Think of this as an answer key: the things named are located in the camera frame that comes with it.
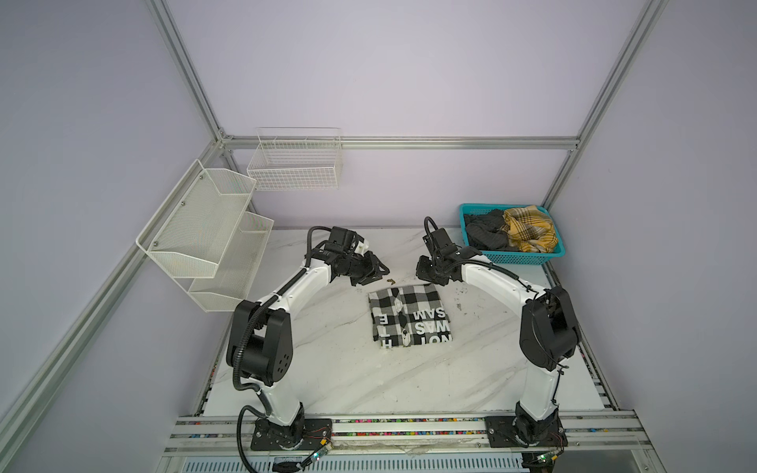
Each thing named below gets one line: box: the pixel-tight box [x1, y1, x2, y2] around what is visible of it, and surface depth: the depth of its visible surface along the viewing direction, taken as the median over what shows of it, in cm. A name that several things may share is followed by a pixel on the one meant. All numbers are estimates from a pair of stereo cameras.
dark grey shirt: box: [463, 208, 519, 252], surface depth 110 cm
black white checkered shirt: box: [368, 283, 453, 348], surface depth 92 cm
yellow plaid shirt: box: [501, 204, 558, 254], surface depth 107 cm
